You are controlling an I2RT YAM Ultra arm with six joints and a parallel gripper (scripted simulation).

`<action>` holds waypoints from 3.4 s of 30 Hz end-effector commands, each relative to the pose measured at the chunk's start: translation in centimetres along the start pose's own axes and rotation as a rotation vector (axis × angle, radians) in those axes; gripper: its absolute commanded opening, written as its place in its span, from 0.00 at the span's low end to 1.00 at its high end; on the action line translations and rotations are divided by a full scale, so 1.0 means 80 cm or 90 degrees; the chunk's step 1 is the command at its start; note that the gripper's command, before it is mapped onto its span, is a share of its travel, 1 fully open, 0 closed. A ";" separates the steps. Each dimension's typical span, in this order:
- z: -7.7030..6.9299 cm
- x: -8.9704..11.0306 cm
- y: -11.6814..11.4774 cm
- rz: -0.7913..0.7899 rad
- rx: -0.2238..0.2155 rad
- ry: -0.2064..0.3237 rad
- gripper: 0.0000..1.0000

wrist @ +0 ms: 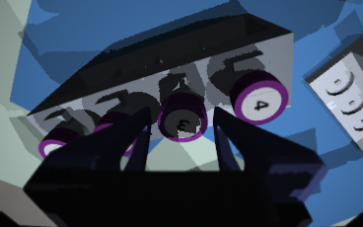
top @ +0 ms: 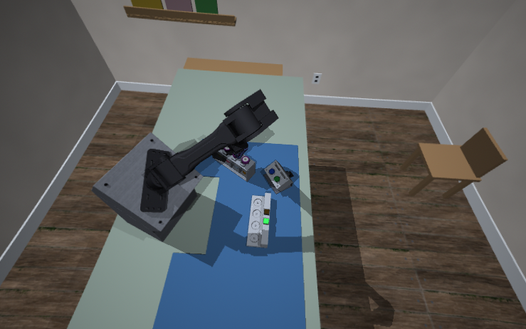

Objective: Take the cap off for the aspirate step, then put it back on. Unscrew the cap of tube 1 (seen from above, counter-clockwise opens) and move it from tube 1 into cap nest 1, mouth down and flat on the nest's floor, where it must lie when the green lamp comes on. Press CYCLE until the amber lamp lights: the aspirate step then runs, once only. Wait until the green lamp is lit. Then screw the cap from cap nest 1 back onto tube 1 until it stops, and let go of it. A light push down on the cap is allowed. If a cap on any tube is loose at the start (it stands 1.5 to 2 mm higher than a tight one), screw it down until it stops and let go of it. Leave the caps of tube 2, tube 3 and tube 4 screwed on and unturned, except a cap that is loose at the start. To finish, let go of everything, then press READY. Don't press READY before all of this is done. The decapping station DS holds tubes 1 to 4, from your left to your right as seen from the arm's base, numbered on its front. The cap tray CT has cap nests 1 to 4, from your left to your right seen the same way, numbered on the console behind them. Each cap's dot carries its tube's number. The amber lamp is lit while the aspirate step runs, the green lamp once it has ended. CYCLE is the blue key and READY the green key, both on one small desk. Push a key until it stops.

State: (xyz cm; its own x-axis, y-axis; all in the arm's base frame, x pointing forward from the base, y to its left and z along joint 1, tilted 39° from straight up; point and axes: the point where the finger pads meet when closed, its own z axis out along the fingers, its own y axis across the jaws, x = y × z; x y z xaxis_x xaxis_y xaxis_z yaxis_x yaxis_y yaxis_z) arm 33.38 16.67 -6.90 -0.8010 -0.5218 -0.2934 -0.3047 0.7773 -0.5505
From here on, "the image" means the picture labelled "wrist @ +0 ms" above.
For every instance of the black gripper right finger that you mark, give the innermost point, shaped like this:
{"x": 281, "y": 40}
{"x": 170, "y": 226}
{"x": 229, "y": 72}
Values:
{"x": 291, "y": 171}

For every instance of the light grey control panel with lamps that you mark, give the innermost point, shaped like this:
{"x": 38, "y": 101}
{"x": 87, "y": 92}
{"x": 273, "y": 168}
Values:
{"x": 339, "y": 85}

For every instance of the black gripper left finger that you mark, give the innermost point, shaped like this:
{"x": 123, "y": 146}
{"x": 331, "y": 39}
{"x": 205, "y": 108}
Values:
{"x": 103, "y": 149}

